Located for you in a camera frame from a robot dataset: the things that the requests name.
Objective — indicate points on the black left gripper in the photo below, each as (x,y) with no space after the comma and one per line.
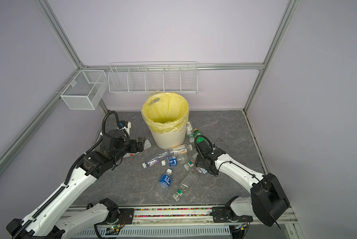
(134,149)

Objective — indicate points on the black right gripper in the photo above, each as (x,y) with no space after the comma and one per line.
(199,162)

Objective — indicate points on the square bottle sunflower label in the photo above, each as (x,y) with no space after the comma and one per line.
(191,163)

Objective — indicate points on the tall bottle blue label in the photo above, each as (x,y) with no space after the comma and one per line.
(163,184)

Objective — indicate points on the bottle blue orange label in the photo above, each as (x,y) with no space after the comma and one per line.
(201,171)

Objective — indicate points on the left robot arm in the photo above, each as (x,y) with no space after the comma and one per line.
(45,221)

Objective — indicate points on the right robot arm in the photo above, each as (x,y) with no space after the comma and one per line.
(267,201)

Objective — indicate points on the white plastic bin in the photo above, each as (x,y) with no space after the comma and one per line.
(169,139)

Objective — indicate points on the yellow bin liner bag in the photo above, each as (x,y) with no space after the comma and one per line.
(165,112)

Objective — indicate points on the clear bottle red cap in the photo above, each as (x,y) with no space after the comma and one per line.
(132,147)

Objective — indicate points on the clear bottle purple label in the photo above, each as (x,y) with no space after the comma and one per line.
(159,157)

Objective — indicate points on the clear bottle orange label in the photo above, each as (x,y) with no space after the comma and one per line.
(181,149)

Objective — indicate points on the clear bottle green cap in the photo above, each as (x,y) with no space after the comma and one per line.
(190,132)

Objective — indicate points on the green bottle yellow cap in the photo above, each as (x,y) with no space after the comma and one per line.
(198,136)

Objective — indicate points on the square clear bottle green label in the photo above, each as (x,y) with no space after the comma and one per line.
(185,185)

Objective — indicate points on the small bottle blue label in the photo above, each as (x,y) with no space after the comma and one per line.
(175,160)

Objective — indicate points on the small white mesh basket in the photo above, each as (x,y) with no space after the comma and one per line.
(85,90)

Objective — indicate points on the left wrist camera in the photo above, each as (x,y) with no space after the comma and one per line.
(125,125)

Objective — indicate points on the long white wire basket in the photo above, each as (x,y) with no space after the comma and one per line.
(148,77)

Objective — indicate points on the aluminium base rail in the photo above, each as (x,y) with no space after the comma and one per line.
(169,221)

